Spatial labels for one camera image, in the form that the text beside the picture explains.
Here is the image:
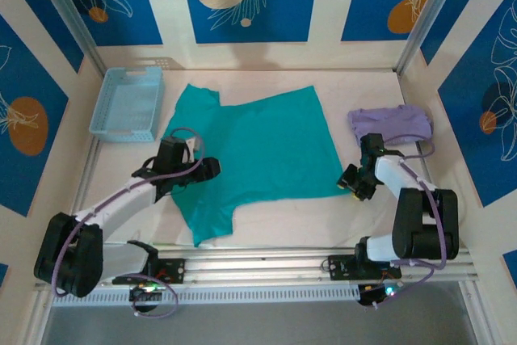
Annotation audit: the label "teal t-shirt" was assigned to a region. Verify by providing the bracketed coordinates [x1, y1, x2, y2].
[162, 83, 351, 248]

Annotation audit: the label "folded lavender shirt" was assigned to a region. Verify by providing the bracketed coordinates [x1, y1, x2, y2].
[347, 104, 435, 148]

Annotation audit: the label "black electronics board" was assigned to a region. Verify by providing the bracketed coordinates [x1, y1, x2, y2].
[327, 255, 359, 282]
[156, 258, 187, 284]

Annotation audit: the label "light blue perforated basket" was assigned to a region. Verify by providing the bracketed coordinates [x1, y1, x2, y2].
[88, 66, 166, 144]

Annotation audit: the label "black hub with green light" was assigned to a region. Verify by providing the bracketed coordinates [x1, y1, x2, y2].
[128, 283, 162, 313]
[357, 283, 401, 308]

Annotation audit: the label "blue panel small orange dot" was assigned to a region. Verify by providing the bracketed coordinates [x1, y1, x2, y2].
[51, 0, 163, 47]

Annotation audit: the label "blue panel orange circle flower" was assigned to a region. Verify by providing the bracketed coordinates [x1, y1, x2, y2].
[0, 15, 69, 217]

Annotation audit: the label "blue panel beige circle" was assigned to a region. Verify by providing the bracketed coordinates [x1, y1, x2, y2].
[179, 0, 322, 44]

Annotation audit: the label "blue panel white leaf lines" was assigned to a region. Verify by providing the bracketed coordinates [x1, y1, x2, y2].
[0, 0, 85, 74]

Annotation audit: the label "aluminium table side rail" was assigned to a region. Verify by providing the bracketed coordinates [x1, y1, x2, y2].
[22, 134, 102, 345]
[399, 74, 485, 345]

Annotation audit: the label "white perforated bracket plate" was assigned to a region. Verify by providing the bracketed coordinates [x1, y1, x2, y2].
[137, 56, 183, 72]

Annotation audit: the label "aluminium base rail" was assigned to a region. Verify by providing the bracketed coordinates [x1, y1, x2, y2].
[100, 244, 473, 285]

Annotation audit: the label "white slotted cable duct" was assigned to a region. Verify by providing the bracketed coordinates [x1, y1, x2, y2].
[52, 284, 363, 308]

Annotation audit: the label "aluminium corner post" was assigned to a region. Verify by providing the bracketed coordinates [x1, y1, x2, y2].
[30, 0, 107, 75]
[395, 0, 473, 75]

